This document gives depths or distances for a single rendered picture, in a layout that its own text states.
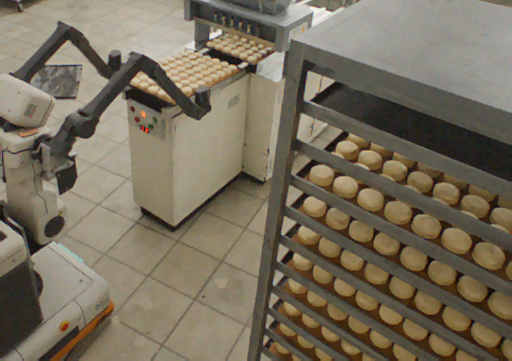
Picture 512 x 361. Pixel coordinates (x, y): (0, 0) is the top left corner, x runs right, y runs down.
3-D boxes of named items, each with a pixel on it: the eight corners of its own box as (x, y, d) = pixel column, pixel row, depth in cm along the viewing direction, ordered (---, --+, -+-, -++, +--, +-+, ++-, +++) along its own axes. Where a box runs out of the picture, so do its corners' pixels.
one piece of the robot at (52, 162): (49, 174, 177) (48, 148, 172) (41, 169, 180) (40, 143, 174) (72, 165, 185) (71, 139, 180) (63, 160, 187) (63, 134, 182)
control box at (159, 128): (133, 121, 262) (132, 99, 254) (166, 138, 251) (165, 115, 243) (128, 124, 259) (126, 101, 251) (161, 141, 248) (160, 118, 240)
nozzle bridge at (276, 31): (214, 32, 334) (216, -18, 314) (306, 63, 299) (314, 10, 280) (183, 46, 311) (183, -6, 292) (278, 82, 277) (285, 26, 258)
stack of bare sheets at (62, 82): (38, 68, 455) (38, 65, 453) (82, 67, 461) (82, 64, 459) (27, 100, 407) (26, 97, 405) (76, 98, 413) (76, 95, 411)
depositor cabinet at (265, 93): (274, 89, 445) (286, -1, 397) (345, 116, 411) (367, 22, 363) (183, 151, 359) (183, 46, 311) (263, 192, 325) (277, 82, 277)
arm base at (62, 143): (38, 141, 178) (59, 153, 173) (51, 123, 180) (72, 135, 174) (52, 150, 186) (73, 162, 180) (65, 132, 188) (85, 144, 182)
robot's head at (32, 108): (11, 124, 172) (31, 87, 173) (-22, 104, 182) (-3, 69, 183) (41, 134, 185) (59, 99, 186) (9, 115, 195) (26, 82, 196)
